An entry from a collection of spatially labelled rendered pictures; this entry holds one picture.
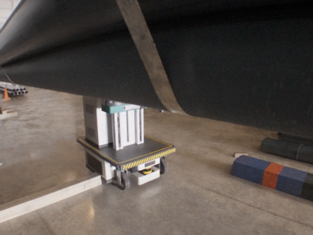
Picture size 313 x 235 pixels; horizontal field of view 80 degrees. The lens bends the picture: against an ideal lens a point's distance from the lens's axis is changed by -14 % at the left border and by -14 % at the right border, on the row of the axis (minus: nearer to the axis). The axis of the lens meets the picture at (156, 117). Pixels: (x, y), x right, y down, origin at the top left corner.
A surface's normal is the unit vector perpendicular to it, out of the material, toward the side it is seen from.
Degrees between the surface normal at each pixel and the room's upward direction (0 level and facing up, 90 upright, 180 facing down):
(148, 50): 120
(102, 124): 90
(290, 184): 90
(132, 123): 90
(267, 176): 90
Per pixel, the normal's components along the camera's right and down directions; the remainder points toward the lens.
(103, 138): 0.67, 0.17
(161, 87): -0.61, 0.62
